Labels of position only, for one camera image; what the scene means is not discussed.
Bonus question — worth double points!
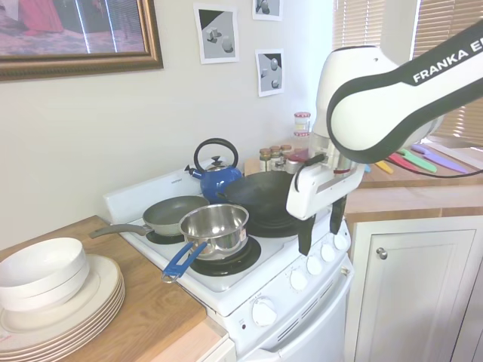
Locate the purple knife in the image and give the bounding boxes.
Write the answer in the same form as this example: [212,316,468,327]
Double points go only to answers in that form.
[410,143,470,175]

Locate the wide wooden window blind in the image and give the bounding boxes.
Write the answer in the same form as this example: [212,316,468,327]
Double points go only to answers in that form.
[410,0,483,139]

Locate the gold framed painting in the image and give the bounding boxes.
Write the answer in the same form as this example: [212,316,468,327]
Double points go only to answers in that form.
[0,0,165,82]

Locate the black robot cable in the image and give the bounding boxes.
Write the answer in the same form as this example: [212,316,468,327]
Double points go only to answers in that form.
[392,158,483,179]

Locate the wooden cutting board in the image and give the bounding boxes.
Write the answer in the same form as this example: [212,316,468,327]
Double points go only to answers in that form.
[361,138,483,190]

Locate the white ceramic bowl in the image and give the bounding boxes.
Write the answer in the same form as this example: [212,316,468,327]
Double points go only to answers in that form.
[0,259,91,312]
[0,237,86,299]

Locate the black coil burner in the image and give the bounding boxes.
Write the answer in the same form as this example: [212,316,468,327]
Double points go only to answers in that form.
[189,235,263,277]
[145,229,186,246]
[247,213,303,239]

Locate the cream dinner plate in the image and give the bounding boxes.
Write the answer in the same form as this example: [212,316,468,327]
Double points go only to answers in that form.
[0,273,125,339]
[0,292,126,356]
[0,278,125,344]
[0,282,126,348]
[0,254,124,335]
[0,287,126,352]

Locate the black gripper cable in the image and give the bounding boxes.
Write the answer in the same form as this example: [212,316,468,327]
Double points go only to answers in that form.
[295,153,326,192]

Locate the yellow knife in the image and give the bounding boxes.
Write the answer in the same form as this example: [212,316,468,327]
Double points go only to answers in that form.
[373,159,395,175]

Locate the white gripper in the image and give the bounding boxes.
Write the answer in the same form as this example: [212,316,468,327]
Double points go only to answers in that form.
[285,161,365,256]

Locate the large grey shapes print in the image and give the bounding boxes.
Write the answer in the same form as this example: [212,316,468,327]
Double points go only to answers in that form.
[193,2,240,66]

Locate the steel saucepan blue handle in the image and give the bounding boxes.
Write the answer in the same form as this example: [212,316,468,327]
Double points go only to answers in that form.
[162,203,251,284]

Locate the narrow wooden window blind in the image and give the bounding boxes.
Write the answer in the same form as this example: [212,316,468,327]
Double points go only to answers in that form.
[331,0,383,53]

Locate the medium grey shapes print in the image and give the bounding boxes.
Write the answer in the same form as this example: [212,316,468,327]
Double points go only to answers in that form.
[255,48,285,99]

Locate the green knife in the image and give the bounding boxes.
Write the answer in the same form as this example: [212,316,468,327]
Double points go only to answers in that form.
[397,148,439,174]

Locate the large white oven knob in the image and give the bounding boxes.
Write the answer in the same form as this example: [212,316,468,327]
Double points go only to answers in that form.
[251,296,278,327]

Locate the white cabinet door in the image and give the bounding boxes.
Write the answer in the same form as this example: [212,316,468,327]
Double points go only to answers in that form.
[349,220,483,362]

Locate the white electric stove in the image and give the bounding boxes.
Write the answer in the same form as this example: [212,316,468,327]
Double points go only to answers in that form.
[102,168,355,362]

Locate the blue kettle black handle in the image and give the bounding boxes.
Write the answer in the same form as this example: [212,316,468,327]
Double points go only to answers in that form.
[183,137,244,203]

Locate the grey frying pan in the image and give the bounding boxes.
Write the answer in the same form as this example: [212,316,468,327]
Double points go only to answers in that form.
[89,195,211,240]

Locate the red lid glass jar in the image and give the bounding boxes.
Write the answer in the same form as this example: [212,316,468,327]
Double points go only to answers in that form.
[293,130,312,150]
[294,111,312,133]

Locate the small grey shapes print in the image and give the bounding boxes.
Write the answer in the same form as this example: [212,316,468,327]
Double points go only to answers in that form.
[251,0,285,22]

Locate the black wok wooden handle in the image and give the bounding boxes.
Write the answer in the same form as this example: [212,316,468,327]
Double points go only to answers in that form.
[216,171,303,222]

